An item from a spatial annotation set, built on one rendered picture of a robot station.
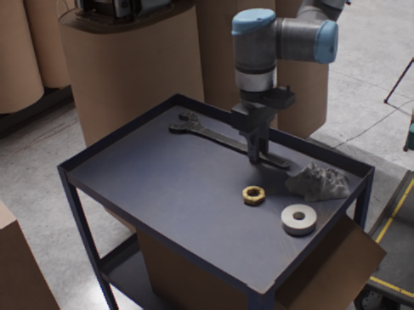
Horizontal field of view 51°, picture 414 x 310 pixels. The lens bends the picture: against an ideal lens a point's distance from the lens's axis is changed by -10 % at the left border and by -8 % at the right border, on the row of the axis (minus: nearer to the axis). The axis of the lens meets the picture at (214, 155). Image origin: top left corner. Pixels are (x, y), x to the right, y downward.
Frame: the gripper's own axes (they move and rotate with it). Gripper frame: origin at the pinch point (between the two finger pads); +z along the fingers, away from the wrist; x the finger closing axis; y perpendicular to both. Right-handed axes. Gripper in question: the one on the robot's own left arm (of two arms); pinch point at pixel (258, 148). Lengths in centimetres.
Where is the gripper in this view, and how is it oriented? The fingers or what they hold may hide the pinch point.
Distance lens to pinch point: 113.7
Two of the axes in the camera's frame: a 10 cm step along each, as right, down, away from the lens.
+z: 0.7, 8.1, 5.8
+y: -7.6, -3.3, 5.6
